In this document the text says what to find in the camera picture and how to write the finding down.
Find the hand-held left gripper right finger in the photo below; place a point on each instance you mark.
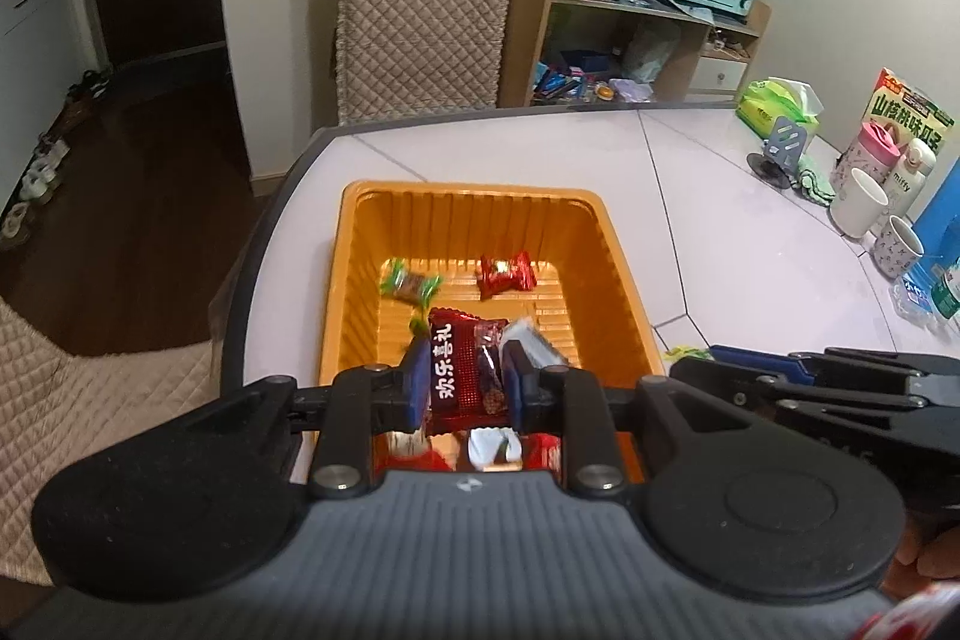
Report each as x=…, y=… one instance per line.
x=514, y=385

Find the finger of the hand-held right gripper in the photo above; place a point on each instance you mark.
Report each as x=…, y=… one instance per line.
x=757, y=361
x=720, y=381

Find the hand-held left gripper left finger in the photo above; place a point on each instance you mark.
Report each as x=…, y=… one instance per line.
x=412, y=385

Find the silver snack packet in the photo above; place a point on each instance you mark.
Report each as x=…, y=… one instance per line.
x=536, y=344

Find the dark red snack packet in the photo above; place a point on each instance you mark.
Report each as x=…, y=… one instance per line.
x=465, y=374

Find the small green candy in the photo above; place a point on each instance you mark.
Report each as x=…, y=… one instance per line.
x=409, y=281

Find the small red twisted candy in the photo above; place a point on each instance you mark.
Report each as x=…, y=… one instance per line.
x=506, y=274

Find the orange plastic tray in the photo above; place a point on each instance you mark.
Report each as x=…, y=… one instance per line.
x=465, y=227

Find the person's right hand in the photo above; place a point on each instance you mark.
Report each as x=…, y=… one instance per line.
x=930, y=557

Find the blue label water bottle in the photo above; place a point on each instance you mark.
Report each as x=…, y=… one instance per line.
x=913, y=299

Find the green label water bottle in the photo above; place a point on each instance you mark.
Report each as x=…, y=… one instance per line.
x=949, y=291

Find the patterned white mug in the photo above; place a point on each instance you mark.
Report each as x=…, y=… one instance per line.
x=898, y=246

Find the plain white mug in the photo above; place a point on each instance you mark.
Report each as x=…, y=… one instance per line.
x=859, y=205

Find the light green cloth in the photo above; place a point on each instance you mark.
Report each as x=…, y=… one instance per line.
x=817, y=183

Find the grey phone stand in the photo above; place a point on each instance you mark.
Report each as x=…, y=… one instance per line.
x=784, y=149

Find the blue thermos jug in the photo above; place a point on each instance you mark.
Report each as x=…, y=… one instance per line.
x=945, y=212

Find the pink lidded cup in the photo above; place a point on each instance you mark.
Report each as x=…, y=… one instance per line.
x=874, y=149

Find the white thermos bottle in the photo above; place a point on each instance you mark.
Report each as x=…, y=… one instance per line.
x=915, y=175

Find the green tissue pack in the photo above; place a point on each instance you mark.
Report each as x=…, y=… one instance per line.
x=772, y=104

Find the white drawer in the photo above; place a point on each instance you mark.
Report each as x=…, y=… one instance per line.
x=718, y=75

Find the yellow green snack box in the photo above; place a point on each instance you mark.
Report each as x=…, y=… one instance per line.
x=911, y=108

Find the beige quilted chair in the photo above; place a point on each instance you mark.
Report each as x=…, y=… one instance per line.
x=97, y=430
x=420, y=10

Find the clear plastic bag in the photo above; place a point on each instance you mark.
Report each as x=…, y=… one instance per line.
x=651, y=51

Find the blue box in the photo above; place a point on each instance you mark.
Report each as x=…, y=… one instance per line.
x=587, y=64

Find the wooden shelf cabinet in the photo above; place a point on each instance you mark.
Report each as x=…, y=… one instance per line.
x=525, y=33

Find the row of shoes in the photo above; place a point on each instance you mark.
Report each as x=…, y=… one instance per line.
x=45, y=160

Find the white cabinet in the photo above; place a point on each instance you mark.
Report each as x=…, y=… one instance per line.
x=37, y=70

